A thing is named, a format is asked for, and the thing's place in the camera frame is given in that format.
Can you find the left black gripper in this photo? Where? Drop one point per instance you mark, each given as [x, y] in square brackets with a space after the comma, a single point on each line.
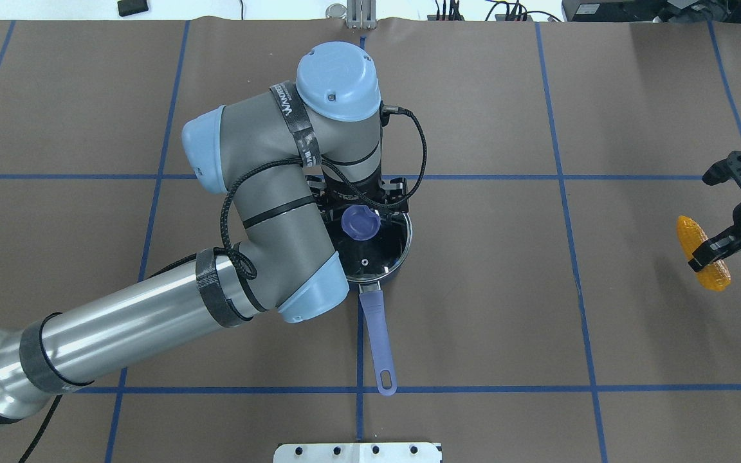
[330, 203]

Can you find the yellow corn cob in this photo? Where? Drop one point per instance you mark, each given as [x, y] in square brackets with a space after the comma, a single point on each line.
[716, 277]

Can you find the glass pot lid blue knob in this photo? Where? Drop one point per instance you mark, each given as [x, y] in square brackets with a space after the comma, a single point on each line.
[371, 247]

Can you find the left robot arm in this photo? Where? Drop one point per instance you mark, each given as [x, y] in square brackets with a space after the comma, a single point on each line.
[282, 159]

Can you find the blue saucepan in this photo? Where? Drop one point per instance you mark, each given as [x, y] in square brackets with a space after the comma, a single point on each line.
[372, 304]

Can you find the small black device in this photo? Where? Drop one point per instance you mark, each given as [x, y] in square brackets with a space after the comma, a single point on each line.
[127, 8]

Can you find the aluminium frame post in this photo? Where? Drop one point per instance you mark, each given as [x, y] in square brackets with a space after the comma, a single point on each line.
[361, 14]

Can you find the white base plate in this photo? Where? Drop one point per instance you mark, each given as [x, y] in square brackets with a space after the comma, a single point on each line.
[359, 452]

